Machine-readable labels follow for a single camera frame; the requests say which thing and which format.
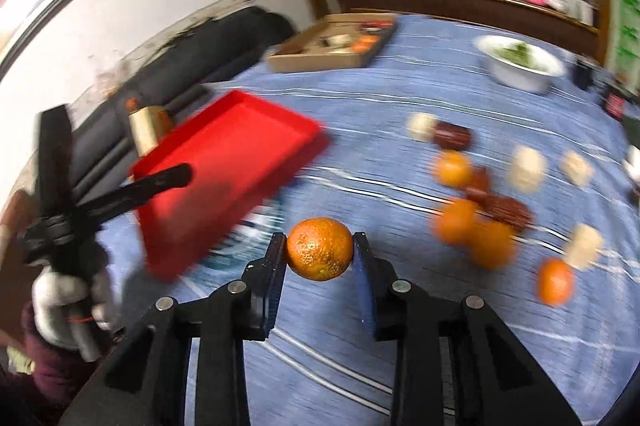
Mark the white gloved left hand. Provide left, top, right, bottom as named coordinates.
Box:
left=32, top=267, right=119, bottom=351

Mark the tan paper bag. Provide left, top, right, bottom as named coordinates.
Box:
left=125, top=97, right=174, bottom=157

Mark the beige cylindrical cake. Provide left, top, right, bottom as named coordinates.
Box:
left=508, top=145, right=547, bottom=194
left=560, top=151, right=593, bottom=189
left=564, top=223, right=603, bottom=271
left=406, top=113, right=439, bottom=142

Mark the orange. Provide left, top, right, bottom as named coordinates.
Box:
left=286, top=218, right=354, bottom=282

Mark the cardboard box with items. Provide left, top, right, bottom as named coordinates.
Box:
left=266, top=12, right=398, bottom=74

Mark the red date fruit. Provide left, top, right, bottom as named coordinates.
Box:
left=432, top=121, right=473, bottom=151
left=485, top=195, right=534, bottom=232
left=464, top=167, right=492, bottom=206

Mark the blue plaid tablecloth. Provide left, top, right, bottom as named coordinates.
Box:
left=98, top=14, right=640, bottom=426

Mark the orange fruit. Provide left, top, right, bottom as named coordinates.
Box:
left=537, top=257, right=574, bottom=307
left=433, top=151, right=473, bottom=190
left=468, top=220, right=516, bottom=271
left=432, top=198, right=478, bottom=247

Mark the black sofa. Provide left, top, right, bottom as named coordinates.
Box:
left=70, top=6, right=296, bottom=203

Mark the white bowl with greens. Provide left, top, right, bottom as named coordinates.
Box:
left=473, top=34, right=565, bottom=95

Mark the red plastic tray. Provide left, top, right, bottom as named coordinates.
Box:
left=130, top=90, right=330, bottom=281

